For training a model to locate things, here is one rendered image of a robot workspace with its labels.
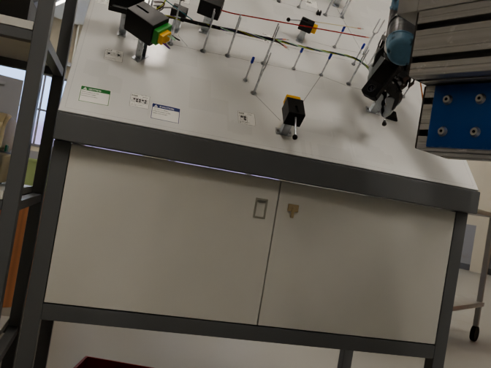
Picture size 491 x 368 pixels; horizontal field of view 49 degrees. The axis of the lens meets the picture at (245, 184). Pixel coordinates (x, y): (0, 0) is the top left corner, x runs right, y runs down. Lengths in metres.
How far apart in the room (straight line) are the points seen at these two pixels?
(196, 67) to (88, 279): 0.66
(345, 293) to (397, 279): 0.16
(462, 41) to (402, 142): 0.96
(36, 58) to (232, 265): 0.70
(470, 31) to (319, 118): 0.90
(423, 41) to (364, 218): 0.86
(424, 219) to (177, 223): 0.71
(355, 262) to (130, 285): 0.62
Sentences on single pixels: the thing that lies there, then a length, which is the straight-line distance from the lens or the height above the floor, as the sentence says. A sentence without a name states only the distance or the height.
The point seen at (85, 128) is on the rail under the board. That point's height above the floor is 0.84.
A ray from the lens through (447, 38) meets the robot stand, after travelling 0.75.
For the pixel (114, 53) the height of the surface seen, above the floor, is 1.07.
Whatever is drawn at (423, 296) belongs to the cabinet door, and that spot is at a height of 0.54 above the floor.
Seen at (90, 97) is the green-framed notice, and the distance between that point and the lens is 1.41.
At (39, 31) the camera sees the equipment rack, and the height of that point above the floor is 1.04.
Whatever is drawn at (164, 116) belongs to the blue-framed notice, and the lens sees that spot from 1.40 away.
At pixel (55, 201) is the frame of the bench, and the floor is 0.65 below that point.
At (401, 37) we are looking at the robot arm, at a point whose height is 1.15.
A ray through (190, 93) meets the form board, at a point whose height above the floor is 0.99.
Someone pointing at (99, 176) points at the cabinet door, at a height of 0.73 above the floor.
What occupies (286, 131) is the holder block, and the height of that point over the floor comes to 0.93.
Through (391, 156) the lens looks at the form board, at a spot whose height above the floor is 0.92.
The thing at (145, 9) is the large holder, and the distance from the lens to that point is 1.50.
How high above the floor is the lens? 0.74
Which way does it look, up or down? 1 degrees up
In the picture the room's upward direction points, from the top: 10 degrees clockwise
